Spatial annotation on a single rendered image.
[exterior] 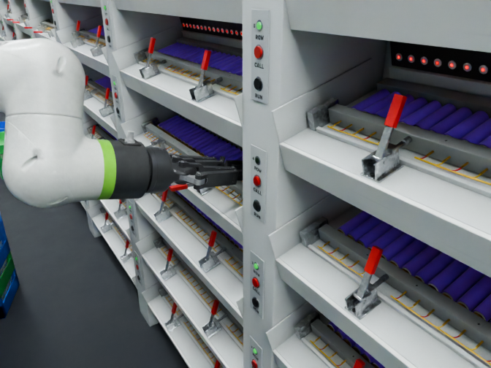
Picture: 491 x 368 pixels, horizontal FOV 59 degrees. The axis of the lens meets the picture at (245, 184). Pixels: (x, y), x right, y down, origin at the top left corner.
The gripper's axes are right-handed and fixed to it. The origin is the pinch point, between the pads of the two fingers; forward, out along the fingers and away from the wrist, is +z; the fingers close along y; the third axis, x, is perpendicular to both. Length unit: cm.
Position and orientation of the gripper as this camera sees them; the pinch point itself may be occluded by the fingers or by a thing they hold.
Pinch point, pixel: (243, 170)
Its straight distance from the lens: 81.7
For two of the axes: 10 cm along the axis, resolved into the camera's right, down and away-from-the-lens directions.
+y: -5.6, -3.4, 7.6
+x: -1.9, 9.4, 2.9
